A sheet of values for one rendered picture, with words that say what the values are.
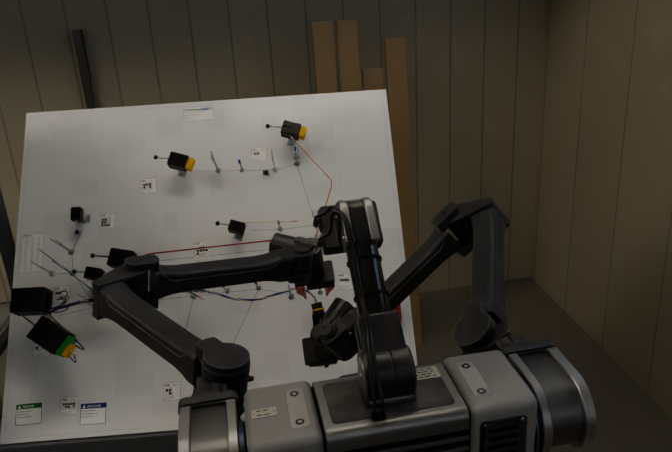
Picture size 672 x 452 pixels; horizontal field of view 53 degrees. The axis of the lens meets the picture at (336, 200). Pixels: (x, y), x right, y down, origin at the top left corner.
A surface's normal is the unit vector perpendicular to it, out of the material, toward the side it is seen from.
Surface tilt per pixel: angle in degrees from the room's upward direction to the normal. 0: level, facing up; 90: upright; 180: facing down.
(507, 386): 0
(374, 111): 50
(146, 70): 90
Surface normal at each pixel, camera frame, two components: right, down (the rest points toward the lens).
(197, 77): 0.18, 0.35
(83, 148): 0.00, -0.33
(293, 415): -0.05, -0.93
